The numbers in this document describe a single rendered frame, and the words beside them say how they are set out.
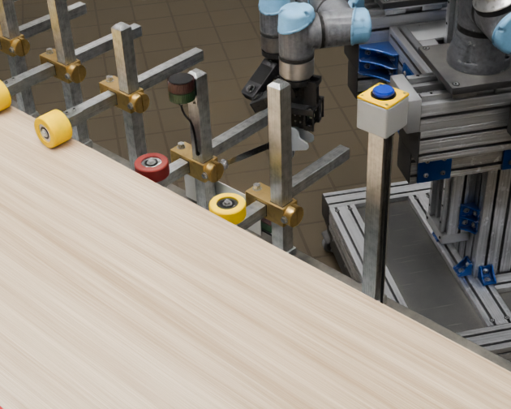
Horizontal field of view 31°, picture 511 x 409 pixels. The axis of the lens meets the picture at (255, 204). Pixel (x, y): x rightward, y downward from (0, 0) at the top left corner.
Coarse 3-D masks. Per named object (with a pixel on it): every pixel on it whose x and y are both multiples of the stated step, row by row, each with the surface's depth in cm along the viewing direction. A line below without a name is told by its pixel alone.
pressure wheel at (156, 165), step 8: (136, 160) 212; (144, 160) 212; (152, 160) 210; (160, 160) 212; (168, 160) 212; (136, 168) 209; (144, 168) 209; (152, 168) 209; (160, 168) 208; (168, 168) 211; (144, 176) 209; (152, 176) 209; (160, 176) 209
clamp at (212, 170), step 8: (184, 144) 223; (176, 152) 221; (184, 152) 221; (192, 160) 217; (208, 160) 217; (216, 160) 218; (192, 168) 219; (200, 168) 216; (208, 168) 216; (216, 168) 216; (192, 176) 220; (200, 176) 218; (208, 176) 216; (216, 176) 217
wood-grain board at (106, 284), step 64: (0, 128) 227; (0, 192) 204; (64, 192) 203; (128, 192) 202; (0, 256) 185; (64, 256) 184; (128, 256) 184; (192, 256) 183; (256, 256) 182; (0, 320) 170; (64, 320) 169; (128, 320) 168; (192, 320) 168; (256, 320) 167; (320, 320) 167; (384, 320) 166; (0, 384) 157; (64, 384) 156; (128, 384) 156; (192, 384) 155; (256, 384) 154; (320, 384) 154; (384, 384) 153; (448, 384) 153
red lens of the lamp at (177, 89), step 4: (168, 80) 201; (192, 80) 201; (168, 84) 201; (172, 84) 200; (176, 84) 200; (184, 84) 200; (188, 84) 200; (192, 84) 201; (168, 88) 202; (172, 88) 200; (176, 88) 200; (180, 88) 200; (184, 88) 200; (188, 88) 201; (192, 88) 202; (172, 92) 201; (176, 92) 200; (180, 92) 200; (184, 92) 200; (188, 92) 201
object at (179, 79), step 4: (172, 76) 202; (176, 76) 202; (180, 76) 202; (184, 76) 202; (188, 76) 202; (192, 76) 202; (172, 80) 201; (176, 80) 201; (180, 80) 201; (184, 80) 201; (188, 80) 201; (180, 84) 200; (196, 96) 205; (196, 100) 206; (180, 104) 203; (192, 104) 208; (196, 104) 207; (184, 112) 207; (192, 124) 210; (192, 128) 211; (196, 140) 213; (196, 144) 214; (196, 148) 214; (196, 152) 215
